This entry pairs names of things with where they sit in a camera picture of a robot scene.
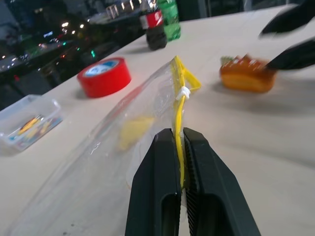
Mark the clear box of colourful clips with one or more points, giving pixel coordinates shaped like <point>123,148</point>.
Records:
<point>29,123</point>

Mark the red tape roll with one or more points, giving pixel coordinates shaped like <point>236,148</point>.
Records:
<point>103,78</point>

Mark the cola bottle with red cap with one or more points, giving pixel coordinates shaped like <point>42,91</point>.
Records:
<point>155,27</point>

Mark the clear yellow-zip plastic bag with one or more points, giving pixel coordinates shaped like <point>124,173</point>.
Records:
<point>86,159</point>

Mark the green bottle with yellow cap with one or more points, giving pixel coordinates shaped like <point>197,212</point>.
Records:
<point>172,22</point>

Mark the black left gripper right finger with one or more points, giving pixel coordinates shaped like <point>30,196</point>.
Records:
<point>211,191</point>

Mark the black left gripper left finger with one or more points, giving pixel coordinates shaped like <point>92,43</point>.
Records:
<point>152,186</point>

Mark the orange bun-shaped snack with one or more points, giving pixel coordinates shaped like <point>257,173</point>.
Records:
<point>246,78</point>

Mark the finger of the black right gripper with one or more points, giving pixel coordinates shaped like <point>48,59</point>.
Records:
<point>292,19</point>
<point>297,57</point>

